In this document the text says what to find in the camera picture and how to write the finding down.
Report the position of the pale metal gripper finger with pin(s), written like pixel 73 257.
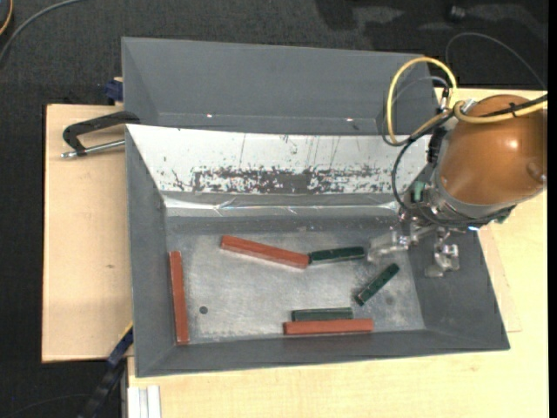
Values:
pixel 446 255
pixel 387 243

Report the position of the red-brown flat block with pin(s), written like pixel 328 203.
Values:
pixel 328 326
pixel 179 298
pixel 263 251

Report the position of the dark green flat block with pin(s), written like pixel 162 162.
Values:
pixel 377 284
pixel 337 254
pixel 322 314

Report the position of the grey metal bin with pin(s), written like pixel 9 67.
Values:
pixel 270 81

